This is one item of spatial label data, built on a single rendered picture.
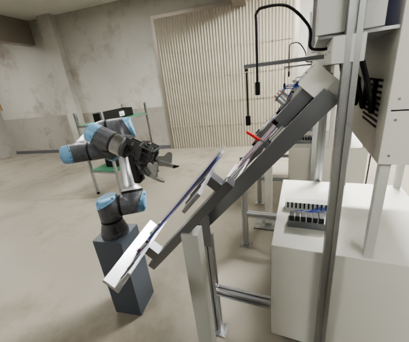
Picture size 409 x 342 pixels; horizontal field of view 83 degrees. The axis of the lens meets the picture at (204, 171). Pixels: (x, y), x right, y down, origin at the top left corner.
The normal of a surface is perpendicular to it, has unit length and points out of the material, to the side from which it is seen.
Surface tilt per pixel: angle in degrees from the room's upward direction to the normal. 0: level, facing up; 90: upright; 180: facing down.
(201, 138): 90
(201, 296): 90
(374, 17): 90
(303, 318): 90
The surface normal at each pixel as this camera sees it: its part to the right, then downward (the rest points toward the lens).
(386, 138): -0.37, 0.37
